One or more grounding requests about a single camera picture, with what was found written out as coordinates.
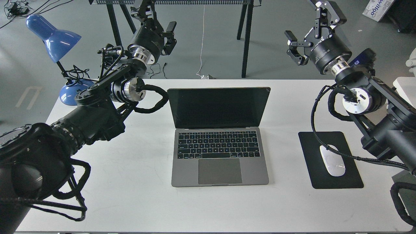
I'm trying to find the black cables on floor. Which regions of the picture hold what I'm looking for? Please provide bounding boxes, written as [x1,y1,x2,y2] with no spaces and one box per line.
[0,0,75,30]

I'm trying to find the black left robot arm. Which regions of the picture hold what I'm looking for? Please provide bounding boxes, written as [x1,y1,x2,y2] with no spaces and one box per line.
[1,0,176,234]

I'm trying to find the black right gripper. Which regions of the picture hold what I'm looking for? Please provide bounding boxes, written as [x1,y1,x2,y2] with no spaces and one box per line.
[285,0,352,74]

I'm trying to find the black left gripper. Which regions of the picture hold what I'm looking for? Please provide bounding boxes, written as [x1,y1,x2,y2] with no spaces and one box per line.
[128,0,177,65]

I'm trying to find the black mouse pad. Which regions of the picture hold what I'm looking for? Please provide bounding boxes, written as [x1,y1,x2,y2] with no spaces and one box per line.
[298,132,364,189]

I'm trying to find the blue desk lamp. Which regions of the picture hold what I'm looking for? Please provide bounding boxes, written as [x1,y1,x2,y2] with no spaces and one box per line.
[26,14,94,106]

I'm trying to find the white side table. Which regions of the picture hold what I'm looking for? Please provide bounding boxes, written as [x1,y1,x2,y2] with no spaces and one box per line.
[393,47,416,108]

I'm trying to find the black trestle table frame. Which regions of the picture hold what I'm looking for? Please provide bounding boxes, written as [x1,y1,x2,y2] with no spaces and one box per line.
[87,0,254,79]

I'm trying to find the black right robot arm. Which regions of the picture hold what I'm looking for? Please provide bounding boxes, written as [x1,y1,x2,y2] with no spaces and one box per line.
[285,0,416,176]

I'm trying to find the white hanging cable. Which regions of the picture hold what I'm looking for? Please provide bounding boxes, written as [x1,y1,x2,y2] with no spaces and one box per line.
[196,5,210,79]

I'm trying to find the white cardboard box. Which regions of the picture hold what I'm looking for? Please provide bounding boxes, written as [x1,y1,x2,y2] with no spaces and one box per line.
[362,0,395,22]

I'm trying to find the black lamp power cable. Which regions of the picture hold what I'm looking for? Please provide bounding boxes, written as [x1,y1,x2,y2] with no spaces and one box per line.
[63,62,168,85]

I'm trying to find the white computer mouse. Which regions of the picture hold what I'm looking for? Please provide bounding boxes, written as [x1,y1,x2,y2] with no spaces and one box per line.
[319,145,346,177]

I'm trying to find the grey laptop notebook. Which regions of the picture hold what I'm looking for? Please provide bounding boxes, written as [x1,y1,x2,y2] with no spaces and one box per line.
[167,86,271,188]

